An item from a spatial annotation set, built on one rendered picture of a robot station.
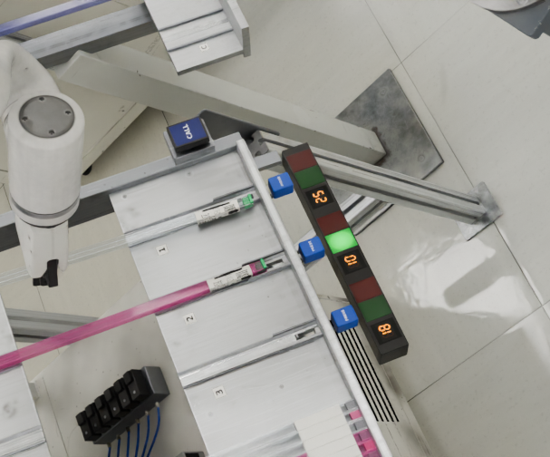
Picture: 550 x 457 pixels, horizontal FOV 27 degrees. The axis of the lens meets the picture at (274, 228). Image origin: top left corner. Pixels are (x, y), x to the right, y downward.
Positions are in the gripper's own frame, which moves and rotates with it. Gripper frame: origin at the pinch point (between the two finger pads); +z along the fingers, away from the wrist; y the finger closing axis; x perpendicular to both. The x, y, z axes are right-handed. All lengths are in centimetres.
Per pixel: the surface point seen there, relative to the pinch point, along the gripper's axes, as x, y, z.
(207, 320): 18.1, 14.3, -3.0
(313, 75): 75, -66, 50
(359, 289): 38.2, 16.4, -6.6
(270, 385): 22.9, 25.6, -4.0
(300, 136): 57, -37, 32
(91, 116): 32, -87, 80
